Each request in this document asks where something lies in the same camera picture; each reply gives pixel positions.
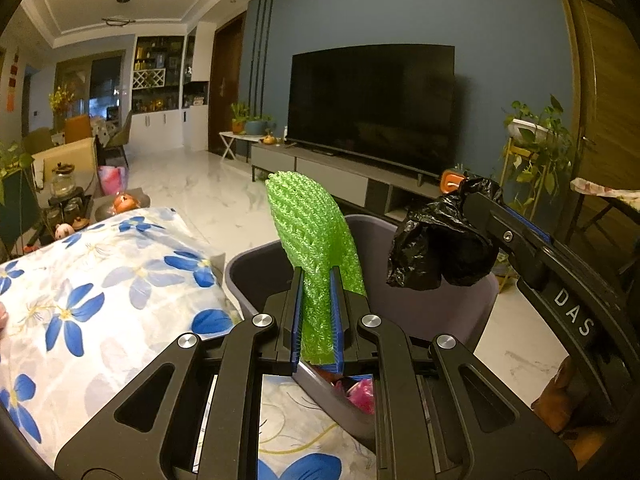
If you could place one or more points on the green foam net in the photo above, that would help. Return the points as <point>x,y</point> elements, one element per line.
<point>315,240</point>

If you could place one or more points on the floral cloth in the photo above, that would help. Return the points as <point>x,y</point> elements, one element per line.
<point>605,189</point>

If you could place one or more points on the green leafy plant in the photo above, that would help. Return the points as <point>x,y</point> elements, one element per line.
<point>12,160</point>

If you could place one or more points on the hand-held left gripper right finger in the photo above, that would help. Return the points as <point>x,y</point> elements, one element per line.
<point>337,330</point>

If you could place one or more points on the dark green planter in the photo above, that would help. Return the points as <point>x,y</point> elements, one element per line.
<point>17,215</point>

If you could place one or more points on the black plastic bag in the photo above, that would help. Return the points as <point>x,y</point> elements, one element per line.
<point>435,245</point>

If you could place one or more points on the glass jar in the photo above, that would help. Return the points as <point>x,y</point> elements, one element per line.
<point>62,182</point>

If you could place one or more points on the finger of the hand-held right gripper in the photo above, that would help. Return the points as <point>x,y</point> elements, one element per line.
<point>530,227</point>
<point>515,245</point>

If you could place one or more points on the orange pumpkin toy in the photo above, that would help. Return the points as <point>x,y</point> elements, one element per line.
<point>123,203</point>

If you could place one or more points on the dark brown door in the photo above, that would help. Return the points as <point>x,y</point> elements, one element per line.
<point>225,90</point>

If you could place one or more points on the red wall decoration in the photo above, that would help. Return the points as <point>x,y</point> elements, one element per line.
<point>12,80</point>

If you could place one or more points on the white display cabinet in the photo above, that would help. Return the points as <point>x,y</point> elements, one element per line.
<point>160,110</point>

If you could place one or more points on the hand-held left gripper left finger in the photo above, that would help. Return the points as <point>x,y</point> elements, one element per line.
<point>296,325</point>

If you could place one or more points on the yellow plant stand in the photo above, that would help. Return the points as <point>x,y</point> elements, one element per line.
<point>510,170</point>

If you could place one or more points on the orange and black device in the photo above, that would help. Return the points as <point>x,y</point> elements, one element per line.
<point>452,180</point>

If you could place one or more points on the dark dining chair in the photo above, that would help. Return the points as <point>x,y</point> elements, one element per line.
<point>120,135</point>

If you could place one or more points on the grey television cabinet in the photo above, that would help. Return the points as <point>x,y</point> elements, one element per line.
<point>325,175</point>

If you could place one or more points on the wooden door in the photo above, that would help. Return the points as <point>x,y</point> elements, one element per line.
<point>610,110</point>

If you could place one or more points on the black television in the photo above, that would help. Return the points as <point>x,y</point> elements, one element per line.
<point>370,105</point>

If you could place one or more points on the yellow flowers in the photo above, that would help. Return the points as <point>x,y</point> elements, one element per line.
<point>61,97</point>

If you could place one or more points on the grey plastic bin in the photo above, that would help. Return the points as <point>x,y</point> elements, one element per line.
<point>390,320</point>

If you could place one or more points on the white folding side table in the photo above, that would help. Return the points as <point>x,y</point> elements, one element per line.
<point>235,137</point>

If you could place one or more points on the plant in terracotta pot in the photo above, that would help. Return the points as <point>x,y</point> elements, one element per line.
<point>238,120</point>

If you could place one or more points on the pink gift bag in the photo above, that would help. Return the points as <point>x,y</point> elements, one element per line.
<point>111,180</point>

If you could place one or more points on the trailing plant in white pot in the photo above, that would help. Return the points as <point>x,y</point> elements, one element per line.
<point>545,150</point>

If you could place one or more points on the plant in blue-grey pot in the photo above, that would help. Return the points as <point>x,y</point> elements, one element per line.
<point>257,125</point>

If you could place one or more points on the small orange ornament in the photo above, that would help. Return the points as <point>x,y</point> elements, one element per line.
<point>270,139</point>

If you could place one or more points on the pink plastic bag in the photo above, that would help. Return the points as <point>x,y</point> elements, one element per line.
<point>361,395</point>

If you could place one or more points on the floral bed sheet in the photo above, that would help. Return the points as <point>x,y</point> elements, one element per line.
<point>100,270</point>

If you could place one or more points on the orange chair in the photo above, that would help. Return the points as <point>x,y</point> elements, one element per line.
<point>78,127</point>

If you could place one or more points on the yellow chair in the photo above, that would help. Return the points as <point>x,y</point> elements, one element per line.
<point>80,157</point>

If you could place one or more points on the small pig figurine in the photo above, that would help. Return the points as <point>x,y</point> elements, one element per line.
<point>65,230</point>

